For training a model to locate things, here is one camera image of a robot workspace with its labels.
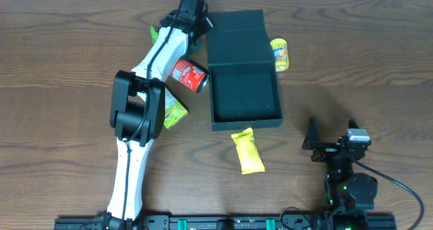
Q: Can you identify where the yellow candy jar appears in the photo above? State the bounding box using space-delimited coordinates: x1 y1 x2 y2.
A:
271 38 290 72

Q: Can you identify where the red potato chips can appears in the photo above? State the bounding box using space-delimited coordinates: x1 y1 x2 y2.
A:
170 59 208 93

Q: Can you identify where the green yellow carton box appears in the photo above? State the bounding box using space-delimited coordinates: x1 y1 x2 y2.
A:
164 88 188 130

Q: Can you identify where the black aluminium mounting rail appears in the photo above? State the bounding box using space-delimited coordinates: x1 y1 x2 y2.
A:
53 213 397 230

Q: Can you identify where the black open gift box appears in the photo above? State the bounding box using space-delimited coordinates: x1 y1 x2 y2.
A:
206 9 283 131

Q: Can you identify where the Haribo gummy candy bag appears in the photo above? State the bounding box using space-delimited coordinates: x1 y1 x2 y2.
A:
150 26 158 44

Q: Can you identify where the yellow snack packet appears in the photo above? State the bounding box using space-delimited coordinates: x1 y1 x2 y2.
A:
231 128 265 175

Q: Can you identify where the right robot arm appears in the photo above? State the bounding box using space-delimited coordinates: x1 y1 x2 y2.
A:
302 118 378 229

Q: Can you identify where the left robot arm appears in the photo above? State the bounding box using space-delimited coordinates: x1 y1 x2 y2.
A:
101 10 212 229

